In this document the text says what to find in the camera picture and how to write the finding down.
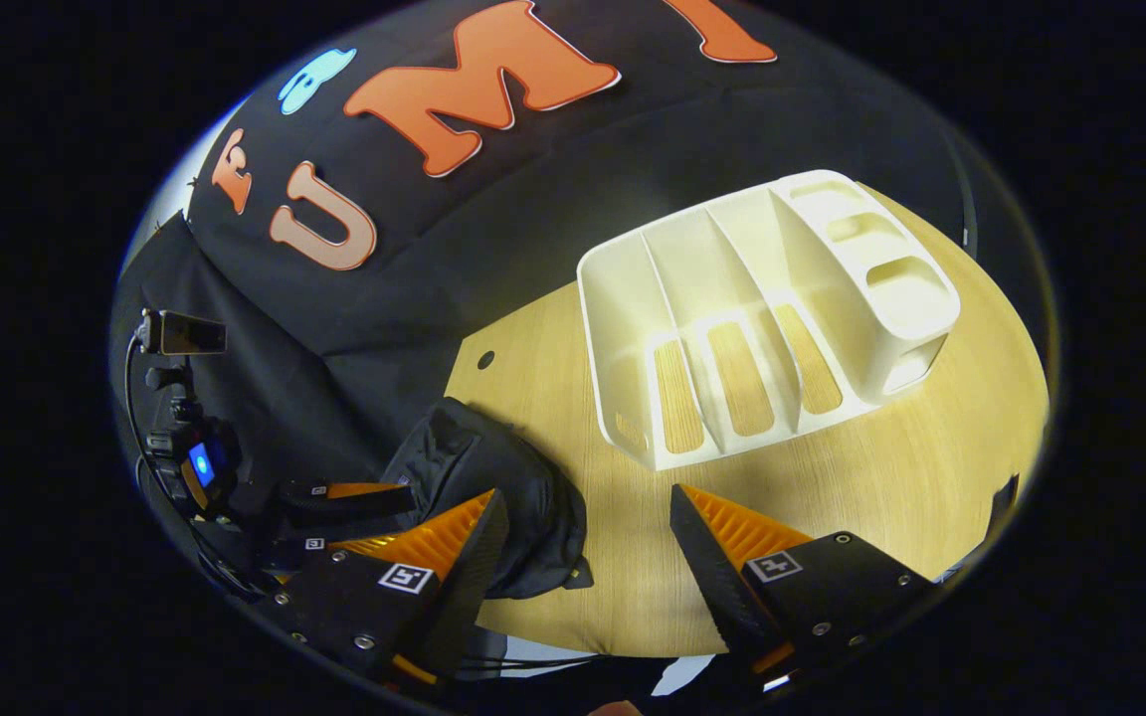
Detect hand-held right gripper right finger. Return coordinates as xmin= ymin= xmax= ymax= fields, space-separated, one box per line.
xmin=669 ymin=484 xmax=942 ymax=677

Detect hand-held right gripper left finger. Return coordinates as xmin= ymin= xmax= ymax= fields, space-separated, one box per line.
xmin=270 ymin=487 xmax=511 ymax=689

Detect black schoolbag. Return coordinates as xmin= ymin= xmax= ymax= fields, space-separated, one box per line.
xmin=379 ymin=398 xmax=594 ymax=600

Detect white bookshelf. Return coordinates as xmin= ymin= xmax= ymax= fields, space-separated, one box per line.
xmin=576 ymin=169 xmax=962 ymax=471

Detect black backdrop cloth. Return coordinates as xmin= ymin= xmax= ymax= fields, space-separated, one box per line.
xmin=110 ymin=0 xmax=982 ymax=598

